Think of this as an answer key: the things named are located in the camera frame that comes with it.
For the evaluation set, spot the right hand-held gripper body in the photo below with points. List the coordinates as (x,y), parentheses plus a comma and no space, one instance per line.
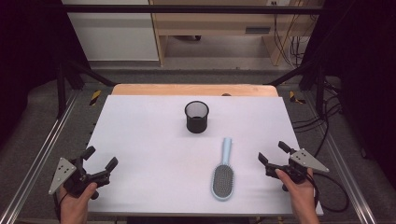
(306,161)

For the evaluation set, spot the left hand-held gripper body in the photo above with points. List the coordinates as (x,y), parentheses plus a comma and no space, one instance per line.
(62,172)

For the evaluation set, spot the light blue hairbrush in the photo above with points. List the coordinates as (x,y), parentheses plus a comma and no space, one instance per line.
(223,180)

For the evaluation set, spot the black mesh pen cup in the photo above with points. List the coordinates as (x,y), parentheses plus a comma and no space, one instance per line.
(196,124)

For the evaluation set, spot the person's right hand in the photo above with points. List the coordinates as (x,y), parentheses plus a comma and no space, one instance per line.
(302,199)

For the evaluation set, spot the person's left hand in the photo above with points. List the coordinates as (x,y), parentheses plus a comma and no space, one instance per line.
(74,208)

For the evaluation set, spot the white table board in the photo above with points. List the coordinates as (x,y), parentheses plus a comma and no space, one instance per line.
(149,161)

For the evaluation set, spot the yellow black tape marker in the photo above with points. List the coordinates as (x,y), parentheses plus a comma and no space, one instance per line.
(95,97)
(292,97)

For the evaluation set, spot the black metal stand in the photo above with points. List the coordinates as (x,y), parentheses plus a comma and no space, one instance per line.
(320,90)
(61,90)

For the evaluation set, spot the black curtain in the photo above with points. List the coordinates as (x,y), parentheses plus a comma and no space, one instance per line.
(28,56)
(364,77)

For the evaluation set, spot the white cabinet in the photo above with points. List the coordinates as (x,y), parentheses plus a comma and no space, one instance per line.
(115,34)

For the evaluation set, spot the wooden desk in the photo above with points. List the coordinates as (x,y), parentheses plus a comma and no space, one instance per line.
(214,23)

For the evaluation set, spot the aluminium rail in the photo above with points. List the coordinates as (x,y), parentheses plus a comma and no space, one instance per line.
(348,183)
(37,158)

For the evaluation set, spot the black horizontal frame bar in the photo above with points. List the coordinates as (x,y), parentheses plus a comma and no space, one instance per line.
(186,9)

